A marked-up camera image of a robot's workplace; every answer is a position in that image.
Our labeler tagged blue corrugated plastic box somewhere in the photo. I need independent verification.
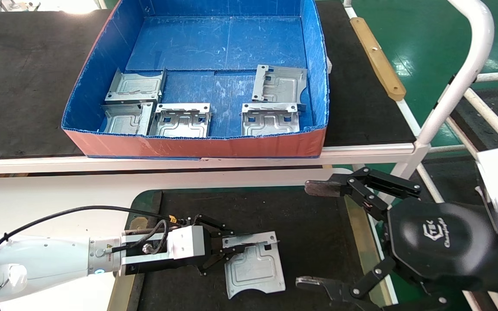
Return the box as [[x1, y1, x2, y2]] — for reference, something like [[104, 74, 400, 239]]
[[61, 0, 330, 159]]

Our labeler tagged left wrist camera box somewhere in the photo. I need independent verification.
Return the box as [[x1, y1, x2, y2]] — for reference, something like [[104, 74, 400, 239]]
[[121, 225, 211, 266]]

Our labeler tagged white tube frame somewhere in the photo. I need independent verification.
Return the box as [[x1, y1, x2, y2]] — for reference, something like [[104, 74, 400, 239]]
[[394, 0, 498, 311]]

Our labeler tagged stamped metal bracket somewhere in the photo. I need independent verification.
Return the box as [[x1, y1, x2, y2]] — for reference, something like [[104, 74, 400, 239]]
[[104, 68, 166, 105], [252, 65, 309, 111], [241, 102, 300, 137], [149, 103, 212, 139], [222, 231, 286, 299], [101, 102, 156, 135]]

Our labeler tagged small black table mat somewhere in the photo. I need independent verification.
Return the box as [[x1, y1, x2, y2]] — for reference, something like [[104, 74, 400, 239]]
[[137, 189, 364, 311]]

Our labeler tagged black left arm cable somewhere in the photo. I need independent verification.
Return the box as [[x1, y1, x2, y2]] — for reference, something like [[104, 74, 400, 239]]
[[0, 205, 189, 311]]

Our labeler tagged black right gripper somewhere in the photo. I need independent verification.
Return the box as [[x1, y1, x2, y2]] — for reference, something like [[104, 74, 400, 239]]
[[296, 168, 498, 311]]

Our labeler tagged long wooden edge strip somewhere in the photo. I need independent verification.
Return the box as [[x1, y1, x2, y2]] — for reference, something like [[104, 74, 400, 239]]
[[350, 17, 406, 102]]

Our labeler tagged large black table mat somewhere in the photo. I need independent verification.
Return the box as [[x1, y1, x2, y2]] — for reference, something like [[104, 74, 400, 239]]
[[0, 0, 417, 159]]

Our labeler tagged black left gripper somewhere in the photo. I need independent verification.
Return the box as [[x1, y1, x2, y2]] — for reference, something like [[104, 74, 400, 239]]
[[124, 214, 272, 276]]

